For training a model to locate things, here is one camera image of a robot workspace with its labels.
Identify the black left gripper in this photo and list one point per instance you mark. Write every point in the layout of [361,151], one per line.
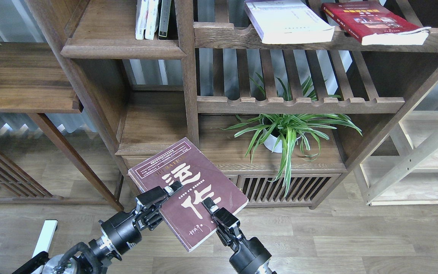
[123,231]

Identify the dark wooden bookshelf cabinet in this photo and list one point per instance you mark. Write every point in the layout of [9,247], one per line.
[144,95]

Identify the dark green upright book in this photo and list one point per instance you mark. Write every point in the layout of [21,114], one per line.
[165,10]

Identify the green spider plant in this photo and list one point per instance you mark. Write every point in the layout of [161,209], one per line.
[290,130]

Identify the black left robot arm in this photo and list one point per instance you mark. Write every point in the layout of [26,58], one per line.
[80,259]

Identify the white upright book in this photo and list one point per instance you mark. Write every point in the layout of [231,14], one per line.
[152,19]
[141,17]

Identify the white metal base bar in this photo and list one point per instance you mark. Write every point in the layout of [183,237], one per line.
[45,238]

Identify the white upright book left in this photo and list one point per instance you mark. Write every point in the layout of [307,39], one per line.
[141,17]

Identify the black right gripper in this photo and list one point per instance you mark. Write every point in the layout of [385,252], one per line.
[249,256]

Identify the maroon book with white characters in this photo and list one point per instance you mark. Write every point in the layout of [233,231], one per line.
[200,178]

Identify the light wooden shelf unit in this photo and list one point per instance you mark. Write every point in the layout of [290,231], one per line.
[410,176]

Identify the white upright book middle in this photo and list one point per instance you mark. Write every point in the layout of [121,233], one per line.
[152,19]

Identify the red book with photos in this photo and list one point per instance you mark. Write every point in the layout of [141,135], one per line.
[372,24]

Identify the white book lying flat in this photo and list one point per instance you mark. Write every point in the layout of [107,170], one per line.
[287,22]

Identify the white plant pot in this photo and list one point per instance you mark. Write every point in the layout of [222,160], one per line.
[270,142]

